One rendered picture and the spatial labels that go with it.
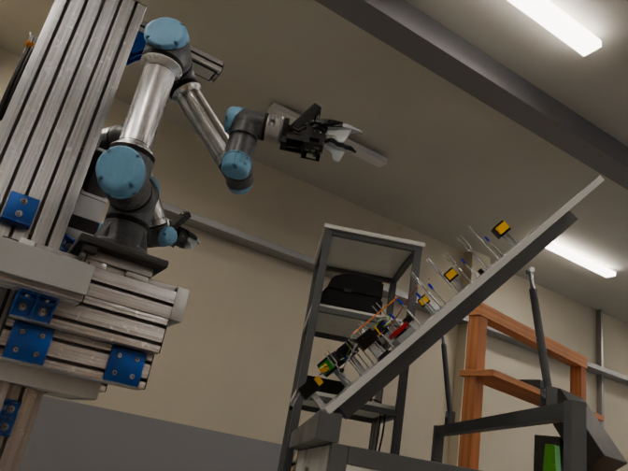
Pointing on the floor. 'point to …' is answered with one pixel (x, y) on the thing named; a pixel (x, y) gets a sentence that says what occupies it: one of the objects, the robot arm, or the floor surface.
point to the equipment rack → (378, 251)
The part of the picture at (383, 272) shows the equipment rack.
